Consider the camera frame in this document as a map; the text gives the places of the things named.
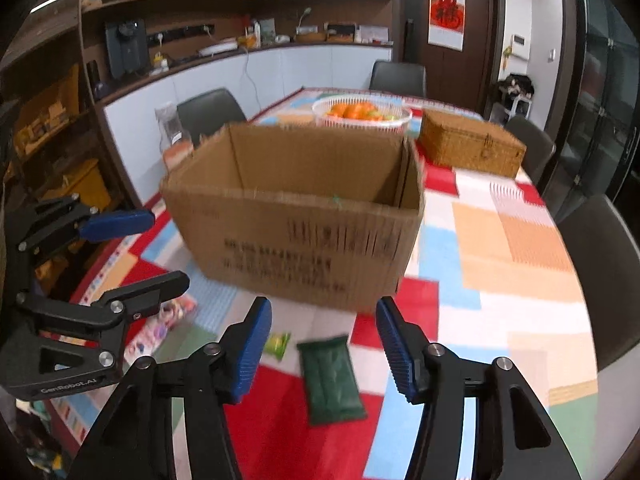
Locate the colourful patchwork tablecloth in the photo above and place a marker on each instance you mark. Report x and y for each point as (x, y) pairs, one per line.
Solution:
(500, 260)

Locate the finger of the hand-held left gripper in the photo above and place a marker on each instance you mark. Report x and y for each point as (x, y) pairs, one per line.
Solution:
(120, 223)
(150, 292)

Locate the brown cardboard box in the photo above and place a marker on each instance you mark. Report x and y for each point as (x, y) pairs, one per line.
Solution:
(300, 240)

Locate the red and white wall calendar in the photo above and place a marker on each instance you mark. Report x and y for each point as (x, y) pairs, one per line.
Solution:
(447, 17)

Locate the woven wicker basket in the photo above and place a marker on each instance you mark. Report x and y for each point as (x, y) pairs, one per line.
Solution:
(470, 142)

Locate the clear bottle with orange drink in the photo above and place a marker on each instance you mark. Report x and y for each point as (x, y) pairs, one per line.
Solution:
(172, 127)

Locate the pile of oranges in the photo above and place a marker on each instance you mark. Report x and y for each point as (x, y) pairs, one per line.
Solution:
(355, 110)

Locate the white stool with clothes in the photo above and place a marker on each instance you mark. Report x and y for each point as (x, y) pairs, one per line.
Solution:
(515, 92)

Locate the light green candy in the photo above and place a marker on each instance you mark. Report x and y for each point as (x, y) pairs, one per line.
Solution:
(277, 346)

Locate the white wall intercom panel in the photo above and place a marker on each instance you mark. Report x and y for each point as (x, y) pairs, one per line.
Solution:
(518, 46)

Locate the white plastic fruit basket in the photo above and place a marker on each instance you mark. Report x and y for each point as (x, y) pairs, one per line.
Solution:
(390, 122)

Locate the dark wooden door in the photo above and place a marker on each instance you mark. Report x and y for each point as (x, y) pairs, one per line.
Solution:
(480, 75)

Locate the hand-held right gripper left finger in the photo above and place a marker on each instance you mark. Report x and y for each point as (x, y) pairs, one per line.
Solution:
(252, 347)

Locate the pink bear snack packet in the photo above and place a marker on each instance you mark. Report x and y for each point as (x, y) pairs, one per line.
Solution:
(165, 322)

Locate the dark green snack packet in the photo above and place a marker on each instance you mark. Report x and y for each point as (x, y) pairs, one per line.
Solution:
(332, 385)

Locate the grey dining chair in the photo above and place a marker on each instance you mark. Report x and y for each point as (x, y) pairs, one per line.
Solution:
(605, 270)
(532, 147)
(397, 80)
(210, 110)

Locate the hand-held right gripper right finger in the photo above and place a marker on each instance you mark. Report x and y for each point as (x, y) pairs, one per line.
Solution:
(395, 350)

